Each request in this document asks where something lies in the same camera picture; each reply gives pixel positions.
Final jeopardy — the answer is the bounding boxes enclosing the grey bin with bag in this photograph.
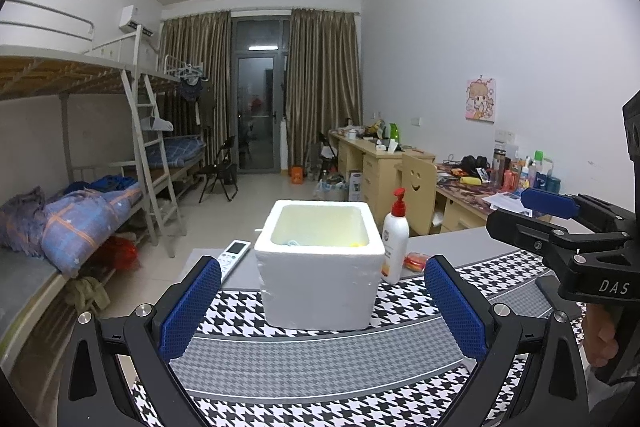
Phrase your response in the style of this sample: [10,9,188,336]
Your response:
[315,179,348,202]

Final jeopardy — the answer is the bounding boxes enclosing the black white houndstooth mat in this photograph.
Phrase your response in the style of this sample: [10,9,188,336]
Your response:
[127,249,596,427]

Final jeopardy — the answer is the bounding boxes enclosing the olive cloth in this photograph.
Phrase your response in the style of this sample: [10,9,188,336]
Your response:
[65,277,111,310]

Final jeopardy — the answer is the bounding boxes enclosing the black folding chair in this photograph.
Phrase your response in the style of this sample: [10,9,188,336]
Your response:
[198,135,240,204]

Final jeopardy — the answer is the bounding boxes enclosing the white air conditioner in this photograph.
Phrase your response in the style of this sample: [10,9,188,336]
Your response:
[119,5,157,36]

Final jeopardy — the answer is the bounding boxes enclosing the red plastic bag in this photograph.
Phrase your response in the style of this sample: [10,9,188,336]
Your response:
[107,234,141,270]

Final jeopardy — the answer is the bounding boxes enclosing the glass balcony door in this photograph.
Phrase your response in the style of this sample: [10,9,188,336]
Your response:
[231,18,292,172]

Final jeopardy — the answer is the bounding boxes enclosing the white metal bunk bed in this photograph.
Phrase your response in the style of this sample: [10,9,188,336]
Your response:
[0,0,181,378]
[82,24,208,208]

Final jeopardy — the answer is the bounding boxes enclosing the hanging dark blue garment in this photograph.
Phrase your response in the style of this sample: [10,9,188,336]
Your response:
[179,77,203,102]

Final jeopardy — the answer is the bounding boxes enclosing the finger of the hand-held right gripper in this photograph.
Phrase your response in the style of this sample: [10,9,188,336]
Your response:
[520,188,626,233]
[486,207,631,278]

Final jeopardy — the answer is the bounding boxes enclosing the blue checked bedding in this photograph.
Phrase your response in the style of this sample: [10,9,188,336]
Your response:
[145,134,207,168]

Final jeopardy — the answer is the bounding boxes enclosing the white lotion bottle red pump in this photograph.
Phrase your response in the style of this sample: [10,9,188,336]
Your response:
[381,188,411,285]

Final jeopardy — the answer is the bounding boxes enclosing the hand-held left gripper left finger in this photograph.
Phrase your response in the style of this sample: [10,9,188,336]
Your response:
[57,255,223,427]

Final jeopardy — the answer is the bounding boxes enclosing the person's right hand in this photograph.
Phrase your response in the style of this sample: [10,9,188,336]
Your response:
[582,302,621,368]

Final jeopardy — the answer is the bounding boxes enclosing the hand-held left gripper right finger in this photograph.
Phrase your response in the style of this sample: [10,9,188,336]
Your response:
[423,254,591,427]

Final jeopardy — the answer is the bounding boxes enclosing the printed paper sheets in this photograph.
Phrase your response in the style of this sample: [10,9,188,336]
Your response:
[482,193,528,212]

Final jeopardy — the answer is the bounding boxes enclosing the white metal bed ladder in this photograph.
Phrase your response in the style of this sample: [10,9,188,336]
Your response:
[120,69,187,258]

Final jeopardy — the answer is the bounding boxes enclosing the grey mattress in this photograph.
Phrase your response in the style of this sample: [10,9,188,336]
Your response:
[0,247,66,338]

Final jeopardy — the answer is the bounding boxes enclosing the dark blue clothing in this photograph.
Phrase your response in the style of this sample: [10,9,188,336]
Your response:
[65,175,138,194]

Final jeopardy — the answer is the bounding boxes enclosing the wooden chair smiley face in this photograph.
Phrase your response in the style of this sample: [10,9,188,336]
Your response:
[395,152,437,238]

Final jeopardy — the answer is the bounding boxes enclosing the brown curtain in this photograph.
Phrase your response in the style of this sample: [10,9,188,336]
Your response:
[160,10,233,168]
[287,8,363,168]

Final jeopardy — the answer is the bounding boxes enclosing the light wooden desk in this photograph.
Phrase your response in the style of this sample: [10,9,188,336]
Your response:
[435,164,556,238]
[328,129,437,235]

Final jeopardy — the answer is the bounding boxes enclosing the purple grey crumpled cloth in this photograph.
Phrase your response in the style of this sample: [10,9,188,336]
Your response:
[0,187,48,253]

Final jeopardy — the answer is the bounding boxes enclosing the white remote control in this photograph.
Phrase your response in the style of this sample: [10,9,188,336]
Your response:
[220,239,251,280]

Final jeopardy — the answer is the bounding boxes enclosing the dark drinking bottle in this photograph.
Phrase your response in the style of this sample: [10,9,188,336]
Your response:
[491,148,506,185]

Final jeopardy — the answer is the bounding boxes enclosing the blue striped quilt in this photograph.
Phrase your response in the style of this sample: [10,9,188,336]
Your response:
[42,184,143,278]

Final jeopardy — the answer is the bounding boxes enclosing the pink cartoon wall poster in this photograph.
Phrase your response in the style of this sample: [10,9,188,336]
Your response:
[466,78,497,122]

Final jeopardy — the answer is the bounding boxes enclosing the white foam box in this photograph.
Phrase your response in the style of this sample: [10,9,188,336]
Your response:
[254,200,386,332]

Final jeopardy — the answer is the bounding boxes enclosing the hanging dark jacket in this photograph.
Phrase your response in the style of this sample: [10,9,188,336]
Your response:
[197,82,213,128]

